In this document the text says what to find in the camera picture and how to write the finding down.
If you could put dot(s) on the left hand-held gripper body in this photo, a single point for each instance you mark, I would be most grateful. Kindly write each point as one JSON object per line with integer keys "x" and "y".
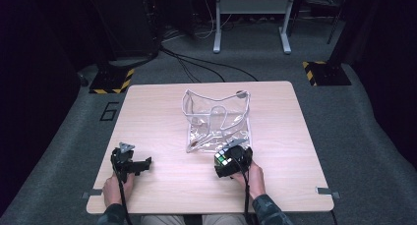
{"x": 123, "y": 162}

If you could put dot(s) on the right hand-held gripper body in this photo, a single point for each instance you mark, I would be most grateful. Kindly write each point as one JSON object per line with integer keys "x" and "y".
{"x": 242, "y": 157}

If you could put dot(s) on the multicoloured puzzle cube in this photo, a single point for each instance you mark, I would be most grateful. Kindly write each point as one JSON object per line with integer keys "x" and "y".
{"x": 223, "y": 158}

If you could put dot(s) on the clear plastic bag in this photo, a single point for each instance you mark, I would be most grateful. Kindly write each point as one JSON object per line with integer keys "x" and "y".
{"x": 213, "y": 126}

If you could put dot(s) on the person's right hand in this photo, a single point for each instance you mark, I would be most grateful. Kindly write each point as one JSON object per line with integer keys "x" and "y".
{"x": 256, "y": 182}

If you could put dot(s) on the person's left hand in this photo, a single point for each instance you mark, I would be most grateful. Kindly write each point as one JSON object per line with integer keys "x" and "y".
{"x": 113, "y": 192}

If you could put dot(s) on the person's legs in beige trousers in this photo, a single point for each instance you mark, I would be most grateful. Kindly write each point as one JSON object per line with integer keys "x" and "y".
{"x": 164, "y": 220}

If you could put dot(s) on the black base with striped edge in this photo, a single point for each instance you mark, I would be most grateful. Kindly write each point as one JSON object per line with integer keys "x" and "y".
{"x": 327, "y": 73}
{"x": 109, "y": 81}

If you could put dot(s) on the dark equipment cabinet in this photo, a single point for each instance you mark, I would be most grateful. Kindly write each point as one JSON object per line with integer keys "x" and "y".
{"x": 131, "y": 22}

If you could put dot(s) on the black stand pole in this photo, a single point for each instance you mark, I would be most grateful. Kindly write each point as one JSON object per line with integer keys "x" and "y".
{"x": 337, "y": 31}

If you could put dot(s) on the grey metal table bracket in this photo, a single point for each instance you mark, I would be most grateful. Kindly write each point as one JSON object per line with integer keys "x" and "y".
{"x": 93, "y": 193}
{"x": 326, "y": 191}

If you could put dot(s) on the white metal desk frame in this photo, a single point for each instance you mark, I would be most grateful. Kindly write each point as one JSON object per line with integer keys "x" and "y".
{"x": 252, "y": 6}

